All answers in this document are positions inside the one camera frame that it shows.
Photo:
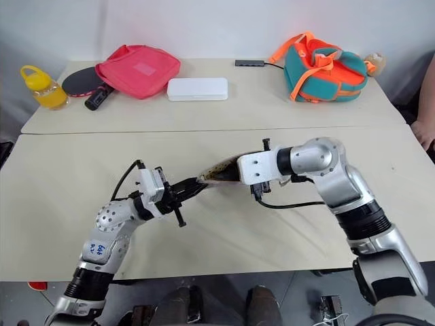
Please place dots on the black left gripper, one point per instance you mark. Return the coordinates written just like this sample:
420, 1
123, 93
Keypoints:
171, 203

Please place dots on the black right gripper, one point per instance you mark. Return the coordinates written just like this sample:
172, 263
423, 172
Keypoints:
261, 191

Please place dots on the bystander bare forearm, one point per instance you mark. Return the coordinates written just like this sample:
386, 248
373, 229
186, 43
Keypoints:
430, 95

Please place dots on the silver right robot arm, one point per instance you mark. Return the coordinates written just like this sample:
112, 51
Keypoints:
353, 190

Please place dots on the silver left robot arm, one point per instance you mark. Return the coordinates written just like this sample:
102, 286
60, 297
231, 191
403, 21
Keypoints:
107, 220

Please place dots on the pink fabric pouch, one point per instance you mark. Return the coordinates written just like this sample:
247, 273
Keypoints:
136, 71

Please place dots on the bystander bare hand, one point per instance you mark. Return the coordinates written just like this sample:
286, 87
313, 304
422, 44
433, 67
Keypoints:
425, 134

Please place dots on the white rectangular plastic box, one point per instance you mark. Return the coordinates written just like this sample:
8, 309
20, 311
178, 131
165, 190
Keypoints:
197, 89

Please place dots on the dark rounded shape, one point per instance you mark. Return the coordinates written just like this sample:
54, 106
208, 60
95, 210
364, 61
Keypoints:
263, 305

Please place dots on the teal and orange bag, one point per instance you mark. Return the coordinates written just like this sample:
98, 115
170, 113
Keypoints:
319, 81

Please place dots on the grey usb hub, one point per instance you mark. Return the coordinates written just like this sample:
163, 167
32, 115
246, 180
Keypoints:
249, 62

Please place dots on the black table tennis paddle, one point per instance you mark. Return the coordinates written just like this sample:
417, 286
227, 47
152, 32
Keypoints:
78, 83

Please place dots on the brown plush toy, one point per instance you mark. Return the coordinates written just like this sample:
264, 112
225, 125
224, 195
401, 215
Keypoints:
375, 62

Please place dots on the yellow plastic bottle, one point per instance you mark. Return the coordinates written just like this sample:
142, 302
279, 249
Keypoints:
47, 91

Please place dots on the red object under table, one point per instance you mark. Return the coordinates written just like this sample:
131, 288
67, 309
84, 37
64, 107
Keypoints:
38, 286

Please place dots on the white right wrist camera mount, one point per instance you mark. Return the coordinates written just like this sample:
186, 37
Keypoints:
258, 166

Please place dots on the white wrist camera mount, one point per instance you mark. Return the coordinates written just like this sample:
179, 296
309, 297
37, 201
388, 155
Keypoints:
149, 185
258, 166

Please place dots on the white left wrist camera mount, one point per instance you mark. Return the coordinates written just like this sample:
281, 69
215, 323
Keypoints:
149, 185

